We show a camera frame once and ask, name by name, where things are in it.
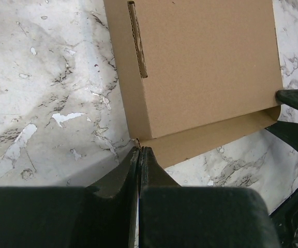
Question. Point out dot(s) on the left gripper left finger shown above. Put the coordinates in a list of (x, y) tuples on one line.
[(102, 214)]

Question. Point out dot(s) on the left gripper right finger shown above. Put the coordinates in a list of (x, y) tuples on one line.
[(174, 216)]

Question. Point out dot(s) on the brown cardboard box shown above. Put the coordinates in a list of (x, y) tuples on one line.
[(194, 75)]

